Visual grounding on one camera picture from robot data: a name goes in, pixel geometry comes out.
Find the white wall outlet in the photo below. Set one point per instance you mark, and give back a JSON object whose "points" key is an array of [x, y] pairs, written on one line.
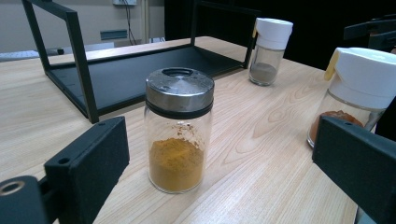
{"points": [[124, 2]]}

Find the black metal rack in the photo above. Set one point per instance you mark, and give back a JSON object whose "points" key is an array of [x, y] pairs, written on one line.
{"points": [[124, 74]]}

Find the blue-grey wall label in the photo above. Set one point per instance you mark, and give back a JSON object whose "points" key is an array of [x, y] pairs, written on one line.
{"points": [[113, 34]]}

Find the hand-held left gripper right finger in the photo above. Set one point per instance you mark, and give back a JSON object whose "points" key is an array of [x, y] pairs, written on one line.
{"points": [[358, 155]]}

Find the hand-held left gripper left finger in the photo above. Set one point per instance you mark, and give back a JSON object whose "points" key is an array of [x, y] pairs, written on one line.
{"points": [[87, 161]]}

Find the metal-lid glass jar yellow powder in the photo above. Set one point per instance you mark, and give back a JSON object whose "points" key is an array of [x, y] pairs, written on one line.
{"points": [[177, 161]]}

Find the white-lid glass jar orange powder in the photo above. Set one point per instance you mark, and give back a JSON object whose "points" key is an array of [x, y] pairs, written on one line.
{"points": [[361, 77]]}

